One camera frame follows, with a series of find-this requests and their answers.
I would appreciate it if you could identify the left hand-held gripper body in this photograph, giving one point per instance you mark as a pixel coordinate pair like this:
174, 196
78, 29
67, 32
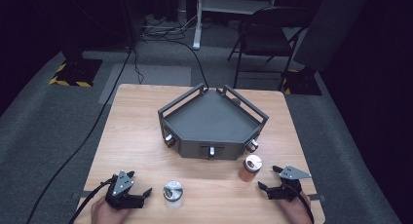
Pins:
122, 185

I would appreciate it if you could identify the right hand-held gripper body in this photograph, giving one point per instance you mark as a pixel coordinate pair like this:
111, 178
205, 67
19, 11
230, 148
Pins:
287, 185

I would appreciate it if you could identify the orange spice jar silver lid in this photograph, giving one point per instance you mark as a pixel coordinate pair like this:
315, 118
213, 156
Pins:
250, 168

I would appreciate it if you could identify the white spice jar silver lid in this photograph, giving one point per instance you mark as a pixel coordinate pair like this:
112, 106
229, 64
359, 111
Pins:
173, 193

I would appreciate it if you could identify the dark grey corner rack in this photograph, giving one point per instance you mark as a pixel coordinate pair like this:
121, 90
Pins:
211, 120

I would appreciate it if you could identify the person's right hand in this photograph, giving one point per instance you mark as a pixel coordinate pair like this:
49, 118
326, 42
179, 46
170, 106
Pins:
293, 211

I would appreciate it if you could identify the person's left hand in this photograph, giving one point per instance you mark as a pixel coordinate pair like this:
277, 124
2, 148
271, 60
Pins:
105, 212

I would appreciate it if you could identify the grey tape strip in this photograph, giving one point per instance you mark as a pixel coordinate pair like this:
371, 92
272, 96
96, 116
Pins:
318, 197

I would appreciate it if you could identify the black yellow-striped stand base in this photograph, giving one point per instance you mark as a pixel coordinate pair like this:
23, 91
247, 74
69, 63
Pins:
300, 82
78, 73

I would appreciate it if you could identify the black folding chair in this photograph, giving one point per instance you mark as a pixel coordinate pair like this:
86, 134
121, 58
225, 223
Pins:
266, 39

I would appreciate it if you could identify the grey padded panel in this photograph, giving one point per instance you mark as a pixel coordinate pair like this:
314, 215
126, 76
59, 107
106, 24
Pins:
328, 29

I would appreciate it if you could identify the white metal stand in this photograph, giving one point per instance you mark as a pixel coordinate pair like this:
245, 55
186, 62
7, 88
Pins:
227, 5

